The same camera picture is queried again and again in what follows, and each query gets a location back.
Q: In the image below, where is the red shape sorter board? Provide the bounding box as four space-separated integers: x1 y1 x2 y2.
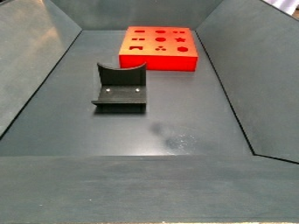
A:
119 26 199 72

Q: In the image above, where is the black curved holder bracket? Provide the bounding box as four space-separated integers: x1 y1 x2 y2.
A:
93 64 147 114

